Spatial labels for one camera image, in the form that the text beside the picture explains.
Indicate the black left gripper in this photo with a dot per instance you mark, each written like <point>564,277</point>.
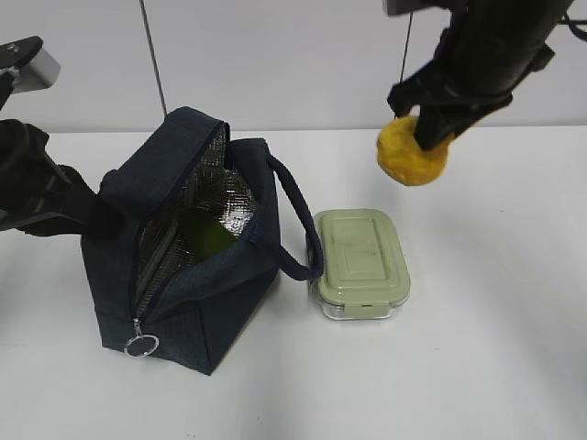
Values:
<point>44,199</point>

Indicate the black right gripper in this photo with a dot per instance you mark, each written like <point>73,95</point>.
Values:
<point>490,47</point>

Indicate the yellow pear shaped fruit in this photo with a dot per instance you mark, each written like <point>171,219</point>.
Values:
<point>401,158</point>

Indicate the green cucumber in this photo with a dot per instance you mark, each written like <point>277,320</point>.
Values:
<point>205,236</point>

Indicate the navy blue lunch bag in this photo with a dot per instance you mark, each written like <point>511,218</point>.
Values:
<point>152,296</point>

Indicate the green lidded glass container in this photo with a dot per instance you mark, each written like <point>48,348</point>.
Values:
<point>365,275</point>

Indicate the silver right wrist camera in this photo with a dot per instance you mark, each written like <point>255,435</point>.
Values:
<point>396,8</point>

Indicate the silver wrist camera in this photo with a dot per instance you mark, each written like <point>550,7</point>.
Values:
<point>26,66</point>
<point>396,8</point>

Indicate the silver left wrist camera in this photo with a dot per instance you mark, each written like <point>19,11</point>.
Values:
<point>26,66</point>

